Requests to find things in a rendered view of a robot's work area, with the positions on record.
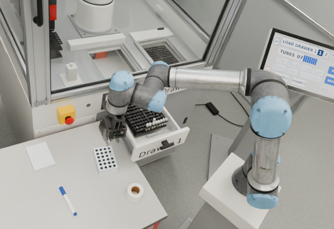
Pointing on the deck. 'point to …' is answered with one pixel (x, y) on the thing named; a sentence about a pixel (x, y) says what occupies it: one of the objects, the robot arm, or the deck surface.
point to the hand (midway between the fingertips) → (108, 137)
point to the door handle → (39, 4)
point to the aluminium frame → (38, 73)
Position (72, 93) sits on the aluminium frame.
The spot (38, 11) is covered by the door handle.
